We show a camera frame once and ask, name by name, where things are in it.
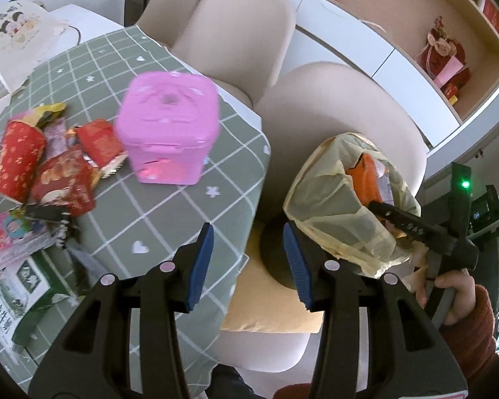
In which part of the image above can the person's dark trouser leg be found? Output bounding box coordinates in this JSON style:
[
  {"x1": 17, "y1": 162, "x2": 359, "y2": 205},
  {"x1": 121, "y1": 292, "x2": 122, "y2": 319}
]
[{"x1": 209, "y1": 363, "x2": 276, "y2": 399}]

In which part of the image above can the beige chair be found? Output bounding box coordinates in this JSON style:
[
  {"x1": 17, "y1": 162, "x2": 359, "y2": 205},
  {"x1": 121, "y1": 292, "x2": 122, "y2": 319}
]
[
  {"x1": 214, "y1": 62, "x2": 427, "y2": 373},
  {"x1": 135, "y1": 0, "x2": 211, "y2": 47},
  {"x1": 172, "y1": 0, "x2": 297, "y2": 109}
]

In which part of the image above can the pink plastic bin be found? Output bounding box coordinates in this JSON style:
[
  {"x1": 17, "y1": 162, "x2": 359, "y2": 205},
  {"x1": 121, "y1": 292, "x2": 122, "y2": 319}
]
[{"x1": 114, "y1": 70, "x2": 221, "y2": 186}]

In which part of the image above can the yellow translucent plastic bag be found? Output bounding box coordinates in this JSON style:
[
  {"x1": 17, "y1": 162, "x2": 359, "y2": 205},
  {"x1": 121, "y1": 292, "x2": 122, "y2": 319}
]
[{"x1": 283, "y1": 133, "x2": 427, "y2": 279}]

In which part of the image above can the person's right forearm red sleeve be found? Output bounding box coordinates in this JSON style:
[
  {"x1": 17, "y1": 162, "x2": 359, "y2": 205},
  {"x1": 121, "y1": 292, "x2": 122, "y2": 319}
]
[{"x1": 438, "y1": 285, "x2": 499, "y2": 385}]

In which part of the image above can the small red packet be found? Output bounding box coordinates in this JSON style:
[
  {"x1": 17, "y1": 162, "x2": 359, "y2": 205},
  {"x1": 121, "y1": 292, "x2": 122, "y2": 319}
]
[{"x1": 75, "y1": 119, "x2": 128, "y2": 179}]

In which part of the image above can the red snack packet with figure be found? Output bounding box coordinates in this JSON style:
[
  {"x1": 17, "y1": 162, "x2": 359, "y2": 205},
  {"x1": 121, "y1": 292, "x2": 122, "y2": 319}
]
[{"x1": 30, "y1": 154, "x2": 101, "y2": 217}]

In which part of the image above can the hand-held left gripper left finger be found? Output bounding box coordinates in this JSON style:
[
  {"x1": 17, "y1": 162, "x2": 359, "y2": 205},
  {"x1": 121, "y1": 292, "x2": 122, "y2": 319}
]
[{"x1": 28, "y1": 222, "x2": 215, "y2": 399}]

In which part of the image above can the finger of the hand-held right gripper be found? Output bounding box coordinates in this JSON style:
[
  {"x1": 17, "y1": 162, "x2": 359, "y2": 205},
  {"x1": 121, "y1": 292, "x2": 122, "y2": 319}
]
[{"x1": 368, "y1": 200, "x2": 445, "y2": 244}]

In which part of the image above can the pale pink wrapper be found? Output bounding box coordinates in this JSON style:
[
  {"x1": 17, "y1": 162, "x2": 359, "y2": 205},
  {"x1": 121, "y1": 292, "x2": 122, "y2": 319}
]
[{"x1": 44, "y1": 118, "x2": 78, "y2": 161}]

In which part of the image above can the pink printed packet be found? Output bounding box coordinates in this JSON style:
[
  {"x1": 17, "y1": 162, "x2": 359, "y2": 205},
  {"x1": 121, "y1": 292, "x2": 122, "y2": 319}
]
[{"x1": 0, "y1": 210, "x2": 53, "y2": 277}]

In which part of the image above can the yellow seat cushion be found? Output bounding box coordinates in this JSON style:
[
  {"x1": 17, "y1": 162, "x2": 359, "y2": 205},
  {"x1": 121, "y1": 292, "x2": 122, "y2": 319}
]
[{"x1": 220, "y1": 253, "x2": 326, "y2": 335}]

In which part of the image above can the white cable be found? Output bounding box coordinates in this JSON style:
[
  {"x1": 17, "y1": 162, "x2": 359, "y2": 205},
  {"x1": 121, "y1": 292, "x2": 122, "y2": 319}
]
[{"x1": 316, "y1": 0, "x2": 387, "y2": 34}]

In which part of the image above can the dark crumpled wrapper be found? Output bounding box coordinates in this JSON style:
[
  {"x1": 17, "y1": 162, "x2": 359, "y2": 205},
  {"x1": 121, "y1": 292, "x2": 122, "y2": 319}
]
[{"x1": 24, "y1": 203, "x2": 81, "y2": 251}]

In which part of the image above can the red gold-patterned packet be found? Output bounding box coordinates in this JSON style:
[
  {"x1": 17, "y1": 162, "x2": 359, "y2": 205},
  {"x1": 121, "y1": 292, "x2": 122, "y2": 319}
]
[{"x1": 0, "y1": 120, "x2": 48, "y2": 204}]

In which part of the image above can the red plush doll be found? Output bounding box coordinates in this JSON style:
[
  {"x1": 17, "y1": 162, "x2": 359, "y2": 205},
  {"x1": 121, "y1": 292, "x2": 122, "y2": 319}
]
[{"x1": 418, "y1": 17, "x2": 472, "y2": 89}]

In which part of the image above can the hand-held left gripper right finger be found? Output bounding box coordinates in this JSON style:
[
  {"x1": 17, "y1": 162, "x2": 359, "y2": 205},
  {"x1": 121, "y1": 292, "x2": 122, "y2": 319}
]
[{"x1": 283, "y1": 220, "x2": 468, "y2": 399}]

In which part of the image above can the black round base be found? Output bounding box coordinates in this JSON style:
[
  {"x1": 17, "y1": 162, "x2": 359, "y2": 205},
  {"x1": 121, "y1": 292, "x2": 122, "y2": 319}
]
[{"x1": 259, "y1": 212, "x2": 317, "y2": 292}]

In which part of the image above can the wooden wall shelf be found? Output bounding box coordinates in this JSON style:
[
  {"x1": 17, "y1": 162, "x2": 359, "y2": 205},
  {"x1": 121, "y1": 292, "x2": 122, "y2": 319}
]
[{"x1": 393, "y1": 0, "x2": 499, "y2": 123}]

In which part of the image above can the green checked tablecloth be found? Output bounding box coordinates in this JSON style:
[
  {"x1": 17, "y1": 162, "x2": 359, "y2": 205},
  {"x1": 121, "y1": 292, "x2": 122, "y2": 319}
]
[{"x1": 0, "y1": 25, "x2": 273, "y2": 395}]

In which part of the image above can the green and white carton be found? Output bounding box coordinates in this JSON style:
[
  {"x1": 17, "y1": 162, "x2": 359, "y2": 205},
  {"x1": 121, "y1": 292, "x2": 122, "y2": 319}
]
[{"x1": 0, "y1": 253, "x2": 84, "y2": 346}]

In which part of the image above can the yellow and pink snack packet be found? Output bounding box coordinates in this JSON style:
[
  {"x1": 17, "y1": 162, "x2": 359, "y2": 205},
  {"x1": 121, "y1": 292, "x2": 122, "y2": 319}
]
[{"x1": 23, "y1": 103, "x2": 67, "y2": 128}]

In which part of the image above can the orange packet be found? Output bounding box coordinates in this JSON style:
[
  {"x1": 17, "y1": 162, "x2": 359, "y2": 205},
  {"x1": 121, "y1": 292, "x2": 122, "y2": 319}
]
[{"x1": 344, "y1": 154, "x2": 388, "y2": 210}]

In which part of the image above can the red picture frame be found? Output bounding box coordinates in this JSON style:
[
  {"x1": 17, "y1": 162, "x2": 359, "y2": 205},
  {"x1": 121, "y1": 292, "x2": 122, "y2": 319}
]
[{"x1": 478, "y1": 0, "x2": 499, "y2": 42}]

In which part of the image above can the white sideboard cabinet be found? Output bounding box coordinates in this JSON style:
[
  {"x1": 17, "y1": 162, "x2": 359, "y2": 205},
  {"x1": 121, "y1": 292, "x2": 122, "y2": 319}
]
[{"x1": 181, "y1": 0, "x2": 462, "y2": 150}]

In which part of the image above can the white printed food cover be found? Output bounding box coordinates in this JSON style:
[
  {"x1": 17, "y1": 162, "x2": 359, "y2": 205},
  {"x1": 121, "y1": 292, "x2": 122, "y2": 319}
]
[{"x1": 0, "y1": 0, "x2": 73, "y2": 93}]

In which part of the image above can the person's right hand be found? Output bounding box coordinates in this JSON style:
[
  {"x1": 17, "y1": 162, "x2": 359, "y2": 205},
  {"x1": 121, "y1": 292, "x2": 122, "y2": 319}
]
[{"x1": 434, "y1": 270, "x2": 479, "y2": 327}]

